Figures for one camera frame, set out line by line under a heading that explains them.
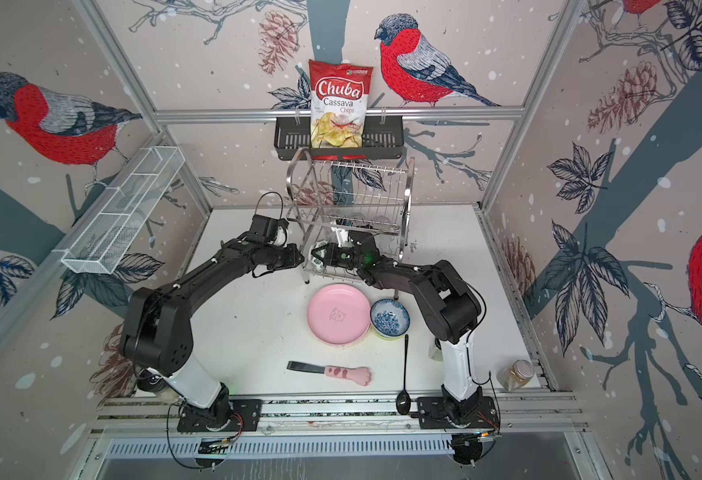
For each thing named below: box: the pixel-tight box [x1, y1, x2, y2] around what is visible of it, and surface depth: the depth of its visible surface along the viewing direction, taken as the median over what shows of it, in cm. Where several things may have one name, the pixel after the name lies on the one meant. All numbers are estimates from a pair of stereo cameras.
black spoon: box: [396, 334, 411, 415], surface depth 78 cm
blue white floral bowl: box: [370, 298, 411, 338], surface depth 87 cm
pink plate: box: [307, 283, 372, 345], surface depth 92 cm
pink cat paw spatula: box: [286, 361, 372, 386], surface depth 81 cm
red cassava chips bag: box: [309, 59, 373, 149], surface depth 86 cm
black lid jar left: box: [137, 369, 181, 404], surface depth 71 cm
